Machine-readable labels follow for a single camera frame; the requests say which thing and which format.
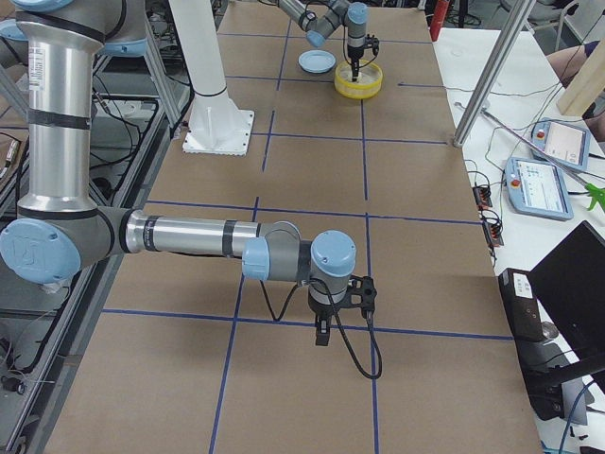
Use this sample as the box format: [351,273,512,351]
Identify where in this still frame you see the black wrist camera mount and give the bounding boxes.
[363,34,380,57]

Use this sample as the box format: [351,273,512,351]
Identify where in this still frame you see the white column pedestal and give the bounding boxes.
[169,0,254,156]

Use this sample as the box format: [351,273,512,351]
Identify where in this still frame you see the black computer box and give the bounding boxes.
[498,268,588,426]

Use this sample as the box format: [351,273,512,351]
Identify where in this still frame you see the orange black adapter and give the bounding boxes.
[482,218,504,248]
[472,184,493,210]

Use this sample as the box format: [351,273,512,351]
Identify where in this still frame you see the black monitor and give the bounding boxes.
[528,220,605,358]

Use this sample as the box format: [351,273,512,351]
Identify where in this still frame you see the orange black adapter far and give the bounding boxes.
[472,184,493,210]

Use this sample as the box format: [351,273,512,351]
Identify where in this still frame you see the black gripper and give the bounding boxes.
[347,45,363,79]

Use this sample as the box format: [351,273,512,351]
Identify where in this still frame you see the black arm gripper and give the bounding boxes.
[311,302,334,346]

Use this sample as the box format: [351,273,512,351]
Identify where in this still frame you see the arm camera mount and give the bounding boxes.
[337,275,377,321]

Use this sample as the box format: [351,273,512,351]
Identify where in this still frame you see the seated person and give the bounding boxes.
[546,41,604,143]

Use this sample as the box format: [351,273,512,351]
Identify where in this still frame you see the orange black adapter near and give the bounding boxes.
[482,218,504,248]

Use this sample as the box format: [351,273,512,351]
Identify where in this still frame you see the red cylinder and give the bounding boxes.
[429,0,450,43]

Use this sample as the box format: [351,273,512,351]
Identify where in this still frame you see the teach pendant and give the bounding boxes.
[505,157,574,220]
[530,117,590,171]

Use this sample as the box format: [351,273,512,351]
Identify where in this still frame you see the teach pendant near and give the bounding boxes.
[505,157,574,220]

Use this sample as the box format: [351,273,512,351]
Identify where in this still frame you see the teach pendant far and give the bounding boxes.
[530,117,590,171]

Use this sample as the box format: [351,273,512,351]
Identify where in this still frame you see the yellow steamer basket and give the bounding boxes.
[334,61,384,100]

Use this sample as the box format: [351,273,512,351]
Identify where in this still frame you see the black camera cable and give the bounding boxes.
[340,32,380,72]

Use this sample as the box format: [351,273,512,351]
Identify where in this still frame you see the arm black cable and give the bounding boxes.
[258,278,384,379]

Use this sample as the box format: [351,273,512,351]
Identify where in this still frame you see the light blue plate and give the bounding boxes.
[298,49,337,75]

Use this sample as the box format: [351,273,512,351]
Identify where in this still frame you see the aluminium frame post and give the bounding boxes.
[453,0,535,148]

